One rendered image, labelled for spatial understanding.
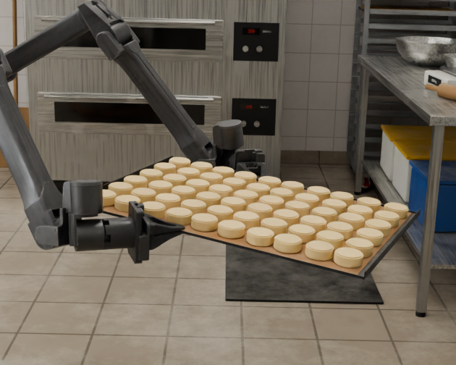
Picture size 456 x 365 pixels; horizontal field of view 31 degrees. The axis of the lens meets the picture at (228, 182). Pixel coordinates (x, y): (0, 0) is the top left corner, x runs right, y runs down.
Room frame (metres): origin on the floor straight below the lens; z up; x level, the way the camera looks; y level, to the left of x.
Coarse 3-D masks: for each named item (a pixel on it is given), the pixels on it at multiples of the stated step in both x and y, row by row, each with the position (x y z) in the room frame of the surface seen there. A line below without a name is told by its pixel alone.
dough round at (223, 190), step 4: (212, 188) 1.65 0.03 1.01; (216, 188) 1.65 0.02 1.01; (220, 188) 1.65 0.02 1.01; (224, 188) 1.65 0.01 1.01; (228, 188) 1.66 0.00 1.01; (216, 192) 1.64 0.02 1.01; (220, 192) 1.64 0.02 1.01; (224, 192) 1.64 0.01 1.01; (228, 192) 1.64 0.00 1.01; (224, 196) 1.64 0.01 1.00; (228, 196) 1.64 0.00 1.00
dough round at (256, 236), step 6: (252, 228) 1.43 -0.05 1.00; (258, 228) 1.43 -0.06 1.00; (264, 228) 1.43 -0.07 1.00; (252, 234) 1.40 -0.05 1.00; (258, 234) 1.40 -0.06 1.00; (264, 234) 1.41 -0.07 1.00; (270, 234) 1.41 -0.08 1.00; (252, 240) 1.40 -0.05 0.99; (258, 240) 1.39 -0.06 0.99; (264, 240) 1.39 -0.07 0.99; (270, 240) 1.40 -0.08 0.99
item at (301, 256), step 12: (180, 204) 1.59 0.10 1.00; (372, 216) 1.61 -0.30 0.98; (408, 216) 1.63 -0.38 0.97; (192, 228) 1.46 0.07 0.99; (216, 228) 1.47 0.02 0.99; (288, 228) 1.50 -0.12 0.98; (396, 228) 1.55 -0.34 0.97; (228, 240) 1.41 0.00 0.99; (240, 240) 1.42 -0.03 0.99; (384, 240) 1.47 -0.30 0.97; (276, 252) 1.37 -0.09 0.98; (300, 252) 1.38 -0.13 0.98; (324, 264) 1.33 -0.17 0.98; (336, 264) 1.34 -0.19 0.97
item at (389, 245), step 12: (144, 168) 1.79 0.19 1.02; (120, 180) 1.70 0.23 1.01; (120, 216) 1.50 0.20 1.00; (216, 240) 1.41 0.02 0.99; (396, 240) 1.47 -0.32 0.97; (264, 252) 1.37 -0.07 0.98; (384, 252) 1.40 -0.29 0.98; (312, 264) 1.33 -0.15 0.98; (372, 264) 1.32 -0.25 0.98; (360, 276) 1.29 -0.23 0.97
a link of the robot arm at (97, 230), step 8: (72, 216) 1.39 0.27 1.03; (80, 216) 1.38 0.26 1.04; (88, 216) 1.38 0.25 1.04; (96, 216) 1.40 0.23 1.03; (72, 224) 1.38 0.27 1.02; (80, 224) 1.38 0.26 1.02; (88, 224) 1.38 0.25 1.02; (96, 224) 1.39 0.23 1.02; (72, 232) 1.38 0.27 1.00; (80, 232) 1.37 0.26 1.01; (88, 232) 1.37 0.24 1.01; (96, 232) 1.37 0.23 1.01; (104, 232) 1.39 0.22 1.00; (72, 240) 1.38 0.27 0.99; (80, 240) 1.36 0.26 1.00; (88, 240) 1.37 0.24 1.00; (96, 240) 1.37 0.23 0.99; (80, 248) 1.37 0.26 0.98; (88, 248) 1.37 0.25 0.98; (96, 248) 1.38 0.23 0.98
